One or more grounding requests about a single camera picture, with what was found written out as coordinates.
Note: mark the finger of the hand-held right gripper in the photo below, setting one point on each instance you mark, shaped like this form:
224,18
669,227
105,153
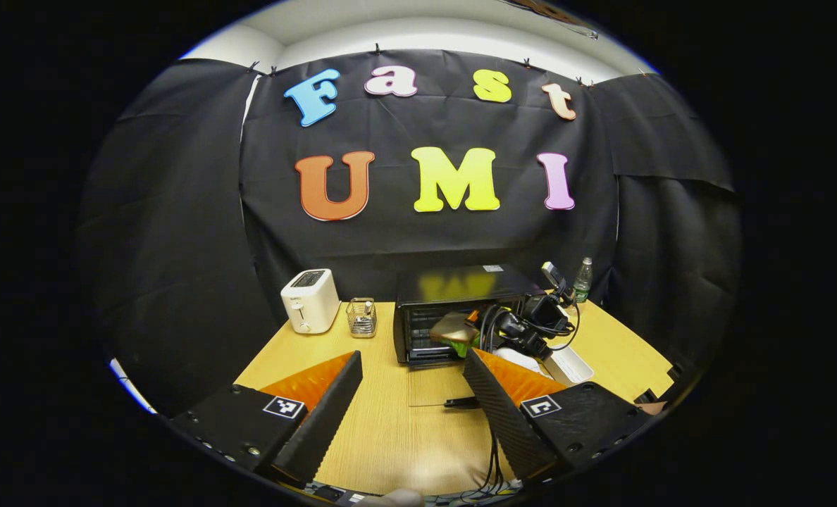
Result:
476,320

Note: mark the white toaster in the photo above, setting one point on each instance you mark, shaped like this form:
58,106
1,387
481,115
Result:
309,303

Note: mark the black electric oven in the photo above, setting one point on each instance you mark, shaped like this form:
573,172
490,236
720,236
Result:
461,282

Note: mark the clear water bottle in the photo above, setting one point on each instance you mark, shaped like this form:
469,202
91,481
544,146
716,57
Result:
583,282

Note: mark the white rectangular tray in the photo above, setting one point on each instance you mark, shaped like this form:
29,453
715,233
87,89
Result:
570,366

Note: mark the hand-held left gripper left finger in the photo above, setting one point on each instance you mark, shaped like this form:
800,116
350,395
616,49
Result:
327,415

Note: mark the lettuce sandwich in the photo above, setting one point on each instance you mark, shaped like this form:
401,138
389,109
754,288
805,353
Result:
452,327

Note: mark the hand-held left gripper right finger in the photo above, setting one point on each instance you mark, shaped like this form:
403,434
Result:
496,415

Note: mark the black backdrop cloth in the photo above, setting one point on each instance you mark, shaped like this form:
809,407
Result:
390,239

